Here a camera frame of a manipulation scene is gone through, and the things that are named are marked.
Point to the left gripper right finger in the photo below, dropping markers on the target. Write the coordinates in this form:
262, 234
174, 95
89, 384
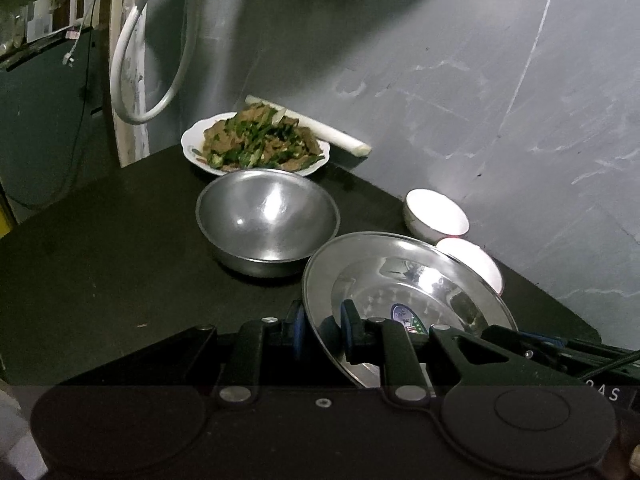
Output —
353, 333

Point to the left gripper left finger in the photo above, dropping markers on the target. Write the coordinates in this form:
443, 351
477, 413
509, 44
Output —
294, 325

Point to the white leek stalk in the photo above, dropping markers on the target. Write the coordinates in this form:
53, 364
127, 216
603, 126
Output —
322, 131

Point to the white plate with stir-fry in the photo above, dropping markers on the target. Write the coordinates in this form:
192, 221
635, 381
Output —
260, 136

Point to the white ceramic bowl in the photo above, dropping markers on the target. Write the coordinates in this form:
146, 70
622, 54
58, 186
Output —
431, 216
475, 258

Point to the steel mixing bowl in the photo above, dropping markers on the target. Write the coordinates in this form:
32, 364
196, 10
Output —
266, 223

